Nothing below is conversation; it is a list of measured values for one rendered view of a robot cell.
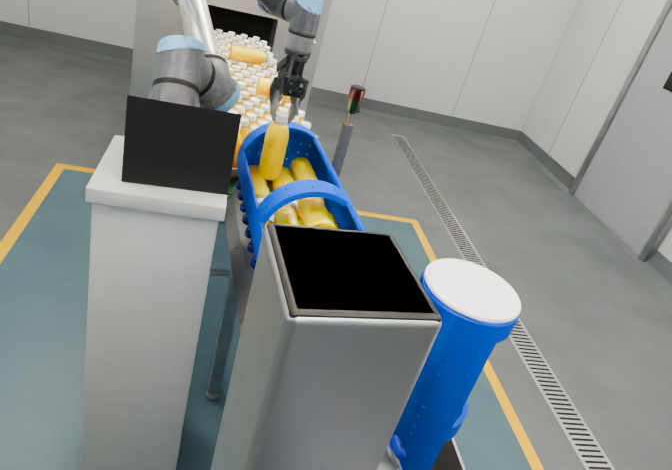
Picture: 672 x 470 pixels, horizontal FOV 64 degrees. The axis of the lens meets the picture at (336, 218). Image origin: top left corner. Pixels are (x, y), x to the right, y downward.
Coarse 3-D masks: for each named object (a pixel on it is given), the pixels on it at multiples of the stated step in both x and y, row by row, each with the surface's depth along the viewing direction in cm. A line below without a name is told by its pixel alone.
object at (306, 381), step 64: (320, 256) 21; (384, 256) 22; (256, 320) 22; (320, 320) 18; (384, 320) 19; (256, 384) 21; (320, 384) 20; (384, 384) 21; (256, 448) 21; (320, 448) 22; (384, 448) 23
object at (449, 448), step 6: (444, 444) 215; (450, 444) 216; (444, 450) 212; (450, 450) 213; (456, 450) 214; (438, 456) 209; (444, 456) 210; (450, 456) 211; (456, 456) 211; (438, 462) 207; (444, 462) 207; (450, 462) 208; (456, 462) 209; (462, 462) 210; (432, 468) 204; (438, 468) 204; (444, 468) 205; (450, 468) 206; (456, 468) 206; (462, 468) 207
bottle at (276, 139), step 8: (272, 128) 158; (280, 128) 157; (272, 136) 158; (280, 136) 158; (288, 136) 160; (264, 144) 161; (272, 144) 159; (280, 144) 159; (264, 152) 161; (272, 152) 160; (280, 152) 160; (264, 160) 162; (272, 160) 161; (280, 160) 162; (264, 168) 163; (272, 168) 162; (280, 168) 164; (264, 176) 164; (272, 176) 164
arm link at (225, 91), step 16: (176, 0) 162; (192, 0) 157; (192, 16) 155; (208, 16) 158; (192, 32) 153; (208, 32) 154; (208, 48) 152; (224, 64) 151; (224, 80) 147; (208, 96) 145; (224, 96) 148
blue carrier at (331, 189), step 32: (256, 128) 169; (288, 128) 166; (256, 160) 175; (288, 160) 178; (320, 160) 180; (288, 192) 133; (320, 192) 133; (256, 224) 135; (352, 224) 148; (256, 256) 131
